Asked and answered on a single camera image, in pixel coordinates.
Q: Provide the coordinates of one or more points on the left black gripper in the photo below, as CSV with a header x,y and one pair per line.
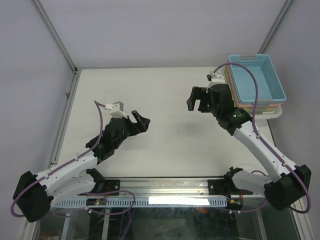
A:
x,y
142,122

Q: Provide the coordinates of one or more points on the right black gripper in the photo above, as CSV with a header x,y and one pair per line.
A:
x,y
191,101

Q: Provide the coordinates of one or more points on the small white plastic basket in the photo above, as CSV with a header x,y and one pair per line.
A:
x,y
249,108

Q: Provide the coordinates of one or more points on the blue plastic basket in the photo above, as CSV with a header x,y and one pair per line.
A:
x,y
270,89

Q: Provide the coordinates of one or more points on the green plastic basket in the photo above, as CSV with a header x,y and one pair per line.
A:
x,y
260,106

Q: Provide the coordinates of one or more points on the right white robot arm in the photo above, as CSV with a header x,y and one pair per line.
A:
x,y
285,182

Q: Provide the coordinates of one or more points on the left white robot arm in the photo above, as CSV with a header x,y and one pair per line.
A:
x,y
36,194

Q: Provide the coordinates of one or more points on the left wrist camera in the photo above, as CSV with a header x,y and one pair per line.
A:
x,y
116,110

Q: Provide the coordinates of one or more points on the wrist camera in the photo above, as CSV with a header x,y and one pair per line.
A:
x,y
116,110
214,79

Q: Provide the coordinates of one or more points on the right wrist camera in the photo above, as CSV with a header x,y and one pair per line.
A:
x,y
214,79

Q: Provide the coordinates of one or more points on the white slotted cable duct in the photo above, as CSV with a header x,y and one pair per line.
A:
x,y
143,202

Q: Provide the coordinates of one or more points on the aluminium mounting rail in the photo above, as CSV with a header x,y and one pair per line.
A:
x,y
166,186

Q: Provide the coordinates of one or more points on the right aluminium frame post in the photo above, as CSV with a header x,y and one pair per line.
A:
x,y
275,26

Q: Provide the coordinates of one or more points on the aluminium frame post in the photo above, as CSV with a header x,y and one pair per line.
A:
x,y
275,26
53,33

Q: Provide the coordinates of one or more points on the left aluminium frame post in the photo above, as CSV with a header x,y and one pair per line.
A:
x,y
53,33

